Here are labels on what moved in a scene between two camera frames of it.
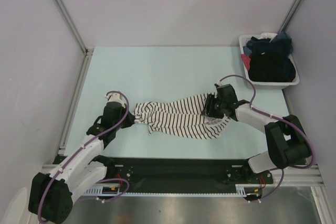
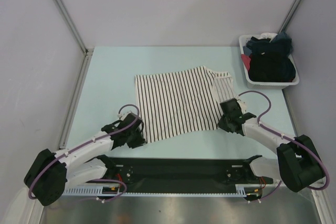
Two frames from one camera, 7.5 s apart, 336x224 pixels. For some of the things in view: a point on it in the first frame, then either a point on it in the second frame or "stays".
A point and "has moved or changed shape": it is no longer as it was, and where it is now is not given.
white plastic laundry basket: x=242 y=39 stays
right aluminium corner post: x=296 y=2 stays
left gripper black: x=130 y=118 -> x=139 y=141
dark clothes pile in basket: x=266 y=57 stays
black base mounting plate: x=182 y=171 stays
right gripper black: x=210 y=100 -> x=221 y=125
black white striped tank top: x=184 y=117 has moved or changed shape
